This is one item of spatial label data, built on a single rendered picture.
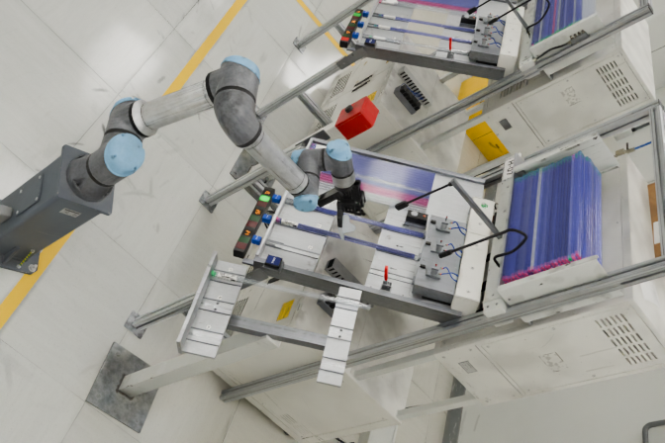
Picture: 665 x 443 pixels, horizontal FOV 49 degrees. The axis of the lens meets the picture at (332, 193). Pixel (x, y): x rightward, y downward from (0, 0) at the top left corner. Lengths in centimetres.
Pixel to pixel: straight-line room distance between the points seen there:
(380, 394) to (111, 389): 102
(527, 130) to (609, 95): 41
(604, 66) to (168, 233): 206
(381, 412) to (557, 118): 162
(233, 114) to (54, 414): 130
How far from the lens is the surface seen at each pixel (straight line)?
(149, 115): 226
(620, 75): 352
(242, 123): 201
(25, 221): 254
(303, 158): 232
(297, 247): 254
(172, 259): 321
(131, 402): 293
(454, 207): 279
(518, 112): 364
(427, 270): 245
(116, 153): 221
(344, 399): 299
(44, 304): 285
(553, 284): 225
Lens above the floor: 243
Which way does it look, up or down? 36 degrees down
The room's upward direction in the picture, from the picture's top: 64 degrees clockwise
